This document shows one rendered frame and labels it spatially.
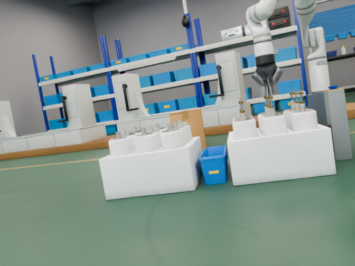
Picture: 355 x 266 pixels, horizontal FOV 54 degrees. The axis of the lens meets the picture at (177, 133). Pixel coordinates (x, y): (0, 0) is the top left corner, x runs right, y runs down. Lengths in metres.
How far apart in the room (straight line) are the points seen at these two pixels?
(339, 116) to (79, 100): 3.32
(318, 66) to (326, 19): 5.57
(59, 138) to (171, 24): 6.88
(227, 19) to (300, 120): 8.84
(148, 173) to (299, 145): 0.61
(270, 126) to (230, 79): 2.17
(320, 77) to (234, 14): 8.34
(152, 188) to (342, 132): 0.86
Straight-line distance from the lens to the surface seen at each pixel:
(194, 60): 6.36
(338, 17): 7.47
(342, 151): 1.68
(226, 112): 3.50
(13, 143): 5.05
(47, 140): 4.64
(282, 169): 1.40
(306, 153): 1.41
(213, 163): 1.46
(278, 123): 1.41
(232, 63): 3.55
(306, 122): 1.42
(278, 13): 6.18
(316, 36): 1.91
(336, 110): 1.66
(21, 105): 8.76
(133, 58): 6.89
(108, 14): 11.73
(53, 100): 8.00
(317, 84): 1.90
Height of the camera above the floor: 0.35
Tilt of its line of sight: 5 degrees down
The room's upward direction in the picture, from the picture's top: 9 degrees counter-clockwise
